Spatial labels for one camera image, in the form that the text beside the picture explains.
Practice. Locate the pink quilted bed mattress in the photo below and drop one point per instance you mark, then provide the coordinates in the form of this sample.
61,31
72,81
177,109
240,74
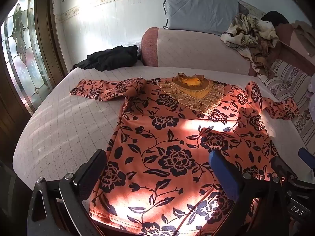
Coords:
69,127

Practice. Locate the black crumpled garment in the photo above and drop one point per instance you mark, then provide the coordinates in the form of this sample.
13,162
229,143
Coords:
108,57

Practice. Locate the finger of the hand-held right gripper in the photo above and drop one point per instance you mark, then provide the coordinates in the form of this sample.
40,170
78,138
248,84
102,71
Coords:
307,156

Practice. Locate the small black cloth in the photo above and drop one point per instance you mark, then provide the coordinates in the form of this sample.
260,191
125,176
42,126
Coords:
274,17

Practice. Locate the stained glass door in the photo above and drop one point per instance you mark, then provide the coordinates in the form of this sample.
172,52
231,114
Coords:
23,54

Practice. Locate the blue-grey pillow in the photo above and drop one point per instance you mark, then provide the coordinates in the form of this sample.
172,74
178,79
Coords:
201,9

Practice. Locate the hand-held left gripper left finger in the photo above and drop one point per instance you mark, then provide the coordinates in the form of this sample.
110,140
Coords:
92,163

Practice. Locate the beige floral blanket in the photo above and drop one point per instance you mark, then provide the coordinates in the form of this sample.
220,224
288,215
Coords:
248,36

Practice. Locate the lilac cloth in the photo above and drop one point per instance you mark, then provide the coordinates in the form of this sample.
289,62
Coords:
312,93

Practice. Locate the clear plastic bag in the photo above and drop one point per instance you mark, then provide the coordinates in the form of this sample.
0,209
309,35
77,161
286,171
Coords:
134,43

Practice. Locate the pink rolled bolster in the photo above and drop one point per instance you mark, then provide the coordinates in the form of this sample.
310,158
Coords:
192,51

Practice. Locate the striped floral quilt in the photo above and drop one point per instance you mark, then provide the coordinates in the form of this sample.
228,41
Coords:
290,83

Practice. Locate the wooden door frame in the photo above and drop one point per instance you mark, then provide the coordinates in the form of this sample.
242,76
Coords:
50,41

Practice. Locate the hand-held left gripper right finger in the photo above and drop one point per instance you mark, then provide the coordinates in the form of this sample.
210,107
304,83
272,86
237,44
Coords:
225,174

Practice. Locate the pink-brown coat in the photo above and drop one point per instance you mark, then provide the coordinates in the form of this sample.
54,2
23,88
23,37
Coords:
297,44

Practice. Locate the orange floral blouse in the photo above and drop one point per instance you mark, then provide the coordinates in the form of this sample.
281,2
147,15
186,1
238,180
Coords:
172,132

